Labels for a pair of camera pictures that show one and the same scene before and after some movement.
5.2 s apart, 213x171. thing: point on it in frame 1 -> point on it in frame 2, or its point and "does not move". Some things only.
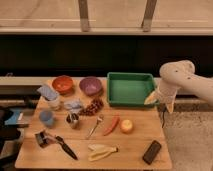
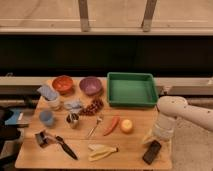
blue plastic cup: (47, 117) does not move
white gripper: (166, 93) -> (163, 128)
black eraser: (152, 152) does not move
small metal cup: (73, 119) does not move
